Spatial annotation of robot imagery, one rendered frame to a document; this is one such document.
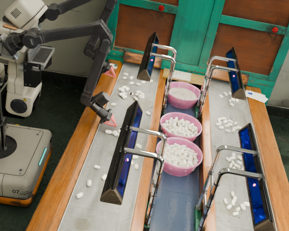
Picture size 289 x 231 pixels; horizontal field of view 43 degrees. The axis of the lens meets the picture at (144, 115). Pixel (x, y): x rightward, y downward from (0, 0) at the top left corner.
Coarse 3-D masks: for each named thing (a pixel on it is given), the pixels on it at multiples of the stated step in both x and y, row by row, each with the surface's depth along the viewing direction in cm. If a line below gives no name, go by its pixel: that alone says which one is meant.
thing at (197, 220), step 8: (216, 152) 161; (240, 152) 159; (248, 152) 159; (256, 152) 159; (216, 160) 163; (224, 168) 147; (232, 168) 147; (208, 176) 169; (216, 176) 150; (248, 176) 146; (256, 176) 146; (264, 176) 148; (208, 184) 171; (216, 184) 151; (216, 192) 154; (200, 200) 177; (208, 200) 157; (200, 208) 180; (208, 208) 158; (200, 216) 178; (200, 224) 165
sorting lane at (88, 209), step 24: (120, 72) 283; (120, 96) 254; (144, 96) 259; (120, 120) 230; (144, 120) 234; (96, 144) 207; (144, 144) 214; (72, 192) 174; (96, 192) 177; (72, 216) 163; (96, 216) 165; (120, 216) 167
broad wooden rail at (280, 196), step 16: (256, 112) 260; (256, 128) 242; (272, 144) 230; (272, 160) 216; (272, 176) 204; (272, 192) 193; (288, 192) 195; (272, 208) 186; (288, 208) 185; (288, 224) 176
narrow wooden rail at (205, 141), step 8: (200, 88) 281; (208, 96) 268; (208, 104) 258; (208, 112) 249; (200, 120) 247; (208, 120) 241; (208, 128) 233; (200, 136) 233; (208, 136) 226; (200, 144) 226; (208, 144) 219; (208, 152) 213; (208, 160) 206; (200, 168) 209; (208, 168) 201; (200, 176) 203; (200, 184) 199; (200, 192) 194; (208, 192) 185; (208, 216) 172; (208, 224) 168
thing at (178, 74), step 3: (174, 72) 288; (177, 72) 289; (180, 72) 290; (183, 72) 291; (186, 72) 292; (174, 75) 284; (177, 75) 285; (180, 75) 286; (183, 75) 287; (186, 75) 288; (189, 75) 289; (177, 78) 281; (180, 78) 282; (183, 78) 282; (186, 78) 283; (189, 78) 284
